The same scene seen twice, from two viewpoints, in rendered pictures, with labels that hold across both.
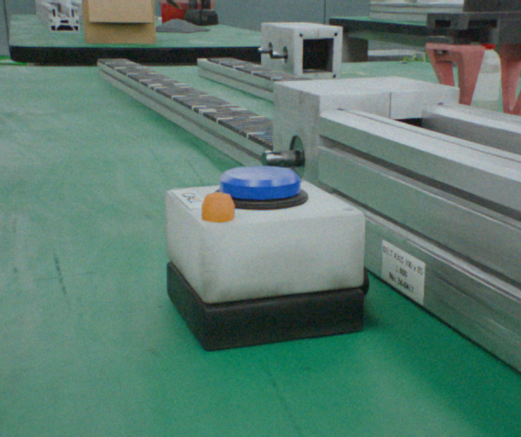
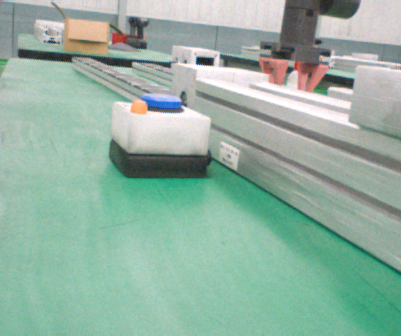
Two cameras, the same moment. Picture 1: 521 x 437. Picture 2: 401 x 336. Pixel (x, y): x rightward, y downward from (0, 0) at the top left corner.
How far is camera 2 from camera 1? 15 cm
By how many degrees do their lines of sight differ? 4
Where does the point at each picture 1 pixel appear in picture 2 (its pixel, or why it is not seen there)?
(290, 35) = (189, 53)
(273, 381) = (158, 189)
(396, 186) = (229, 113)
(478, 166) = (265, 99)
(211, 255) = (133, 129)
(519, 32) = (306, 56)
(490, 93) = not seen: hidden behind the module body
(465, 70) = (277, 72)
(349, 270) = (201, 146)
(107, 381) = (79, 182)
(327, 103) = (200, 74)
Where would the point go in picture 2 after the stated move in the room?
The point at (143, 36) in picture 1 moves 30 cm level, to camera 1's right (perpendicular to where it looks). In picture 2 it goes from (100, 50) to (162, 56)
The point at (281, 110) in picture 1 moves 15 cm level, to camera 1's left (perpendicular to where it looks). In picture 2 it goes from (176, 78) to (63, 66)
